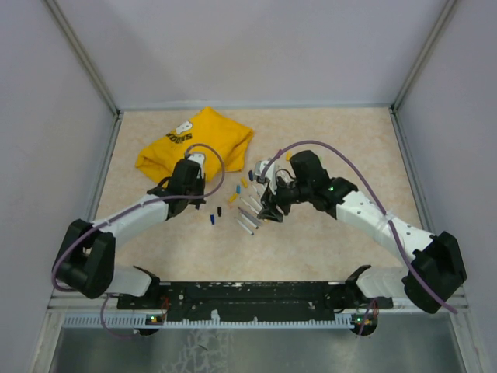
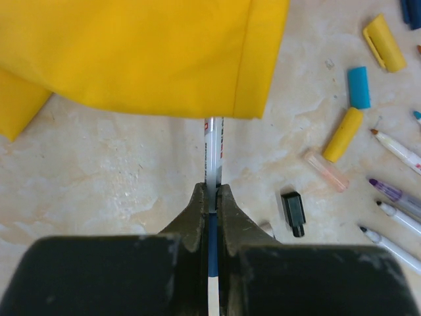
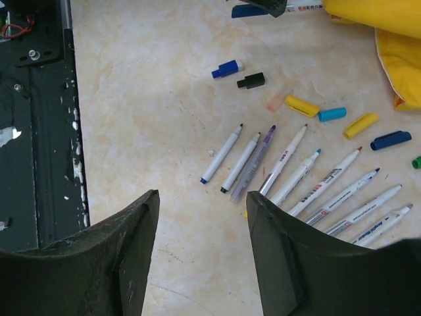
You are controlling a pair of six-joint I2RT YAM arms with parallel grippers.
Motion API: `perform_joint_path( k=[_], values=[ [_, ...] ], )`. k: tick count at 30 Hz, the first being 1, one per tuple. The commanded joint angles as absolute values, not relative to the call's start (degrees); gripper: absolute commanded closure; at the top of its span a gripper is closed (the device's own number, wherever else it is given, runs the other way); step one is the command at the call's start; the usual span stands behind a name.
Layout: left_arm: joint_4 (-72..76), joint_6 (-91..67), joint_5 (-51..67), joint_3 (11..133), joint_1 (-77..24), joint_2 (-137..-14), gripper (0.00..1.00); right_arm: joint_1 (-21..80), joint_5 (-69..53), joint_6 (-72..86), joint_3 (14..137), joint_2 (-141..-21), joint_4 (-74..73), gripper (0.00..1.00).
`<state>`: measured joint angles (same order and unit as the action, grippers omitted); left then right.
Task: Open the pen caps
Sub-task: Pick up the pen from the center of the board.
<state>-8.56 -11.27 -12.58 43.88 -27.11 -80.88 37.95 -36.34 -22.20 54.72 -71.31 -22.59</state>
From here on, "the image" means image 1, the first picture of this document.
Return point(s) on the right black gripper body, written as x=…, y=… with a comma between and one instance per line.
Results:
x=283, y=199

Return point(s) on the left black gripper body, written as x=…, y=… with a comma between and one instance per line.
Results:
x=197, y=189

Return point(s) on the cyan cap marker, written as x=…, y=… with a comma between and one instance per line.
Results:
x=255, y=201

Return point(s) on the black cap marker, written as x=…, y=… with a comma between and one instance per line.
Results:
x=251, y=223

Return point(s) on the blue cap whiteboard marker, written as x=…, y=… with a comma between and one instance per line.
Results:
x=244, y=226

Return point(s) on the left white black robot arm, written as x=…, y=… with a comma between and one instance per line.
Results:
x=86, y=261

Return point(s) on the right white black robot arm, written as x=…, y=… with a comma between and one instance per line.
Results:
x=434, y=268

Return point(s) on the yellow printed t-shirt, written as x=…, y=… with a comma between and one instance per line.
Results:
x=229, y=138

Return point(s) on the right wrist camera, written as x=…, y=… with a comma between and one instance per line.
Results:
x=265, y=173

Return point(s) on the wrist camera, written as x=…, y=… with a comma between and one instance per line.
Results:
x=197, y=157
x=265, y=173

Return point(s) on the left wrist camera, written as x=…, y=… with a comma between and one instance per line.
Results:
x=197, y=157

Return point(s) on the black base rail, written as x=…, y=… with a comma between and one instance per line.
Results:
x=268, y=302

